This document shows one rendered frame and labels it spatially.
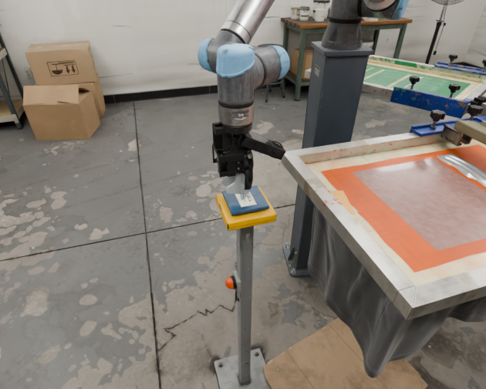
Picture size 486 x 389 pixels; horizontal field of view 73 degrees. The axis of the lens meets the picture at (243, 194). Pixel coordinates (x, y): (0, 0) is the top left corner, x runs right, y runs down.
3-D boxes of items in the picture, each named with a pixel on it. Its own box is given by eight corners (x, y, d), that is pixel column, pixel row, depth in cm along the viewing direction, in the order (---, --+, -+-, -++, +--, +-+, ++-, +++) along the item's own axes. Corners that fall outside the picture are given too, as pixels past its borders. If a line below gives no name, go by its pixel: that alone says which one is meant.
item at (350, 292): (370, 383, 90) (419, 281, 65) (300, 265, 125) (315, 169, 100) (379, 380, 91) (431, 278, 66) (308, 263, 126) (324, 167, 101)
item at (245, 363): (225, 414, 130) (213, 238, 74) (214, 362, 147) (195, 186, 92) (277, 397, 135) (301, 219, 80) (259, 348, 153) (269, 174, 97)
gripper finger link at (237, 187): (224, 201, 84) (223, 170, 78) (247, 197, 85) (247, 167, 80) (227, 208, 81) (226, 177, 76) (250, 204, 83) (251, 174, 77)
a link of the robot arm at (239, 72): (265, 45, 64) (237, 53, 59) (263, 100, 70) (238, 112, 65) (234, 40, 68) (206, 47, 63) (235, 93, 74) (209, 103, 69)
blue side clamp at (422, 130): (415, 150, 113) (421, 131, 108) (405, 143, 116) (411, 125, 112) (484, 139, 120) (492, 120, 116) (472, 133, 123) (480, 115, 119)
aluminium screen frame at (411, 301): (406, 321, 58) (413, 308, 56) (281, 162, 103) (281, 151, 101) (688, 233, 77) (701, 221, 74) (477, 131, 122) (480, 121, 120)
